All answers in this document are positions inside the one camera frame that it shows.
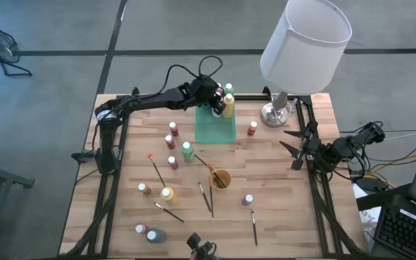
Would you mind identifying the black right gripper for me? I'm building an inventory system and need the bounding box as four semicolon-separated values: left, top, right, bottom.
279;121;321;170

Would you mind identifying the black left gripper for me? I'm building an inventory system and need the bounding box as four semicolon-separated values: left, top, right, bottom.
189;75;227;117

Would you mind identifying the large pale yellow paint bottle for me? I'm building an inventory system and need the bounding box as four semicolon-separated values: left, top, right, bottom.
222;92;235;119

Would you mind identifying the large golden yellow paint bottle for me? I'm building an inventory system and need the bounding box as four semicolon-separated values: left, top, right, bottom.
160;186;177;204

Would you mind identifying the large dark paint bottle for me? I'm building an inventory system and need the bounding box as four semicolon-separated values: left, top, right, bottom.
146;227;168;244

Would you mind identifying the green plastic tray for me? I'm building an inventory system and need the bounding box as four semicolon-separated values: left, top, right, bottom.
194;92;237;144

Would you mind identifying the yellow ribbed cup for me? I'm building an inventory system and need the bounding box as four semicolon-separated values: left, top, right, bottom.
209;168;233;191

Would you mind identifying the black power adapter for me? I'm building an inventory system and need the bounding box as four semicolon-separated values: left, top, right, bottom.
355;175;389;192

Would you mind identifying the table lamp with white shade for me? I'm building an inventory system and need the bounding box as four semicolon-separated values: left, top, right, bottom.
259;0;353;129

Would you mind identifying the black desk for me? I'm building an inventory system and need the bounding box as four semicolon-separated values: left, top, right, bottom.
355;183;416;260

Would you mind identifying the white printed paper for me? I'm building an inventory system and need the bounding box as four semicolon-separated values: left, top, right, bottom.
352;183;382;232

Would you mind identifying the black pen left edge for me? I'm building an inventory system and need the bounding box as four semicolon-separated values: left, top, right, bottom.
153;201;186;224

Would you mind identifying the black keyboard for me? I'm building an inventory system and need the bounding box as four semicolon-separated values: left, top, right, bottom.
373;205;416;260

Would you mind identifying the black metal table frame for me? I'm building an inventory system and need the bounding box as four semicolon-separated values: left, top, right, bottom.
63;86;366;259

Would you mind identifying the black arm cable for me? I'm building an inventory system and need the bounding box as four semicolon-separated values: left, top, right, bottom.
159;55;224;95

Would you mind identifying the yellow cable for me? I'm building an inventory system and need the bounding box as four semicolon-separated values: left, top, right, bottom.
368;153;416;174

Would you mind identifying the white cable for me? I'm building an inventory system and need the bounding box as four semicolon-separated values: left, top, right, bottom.
381;129;416;144

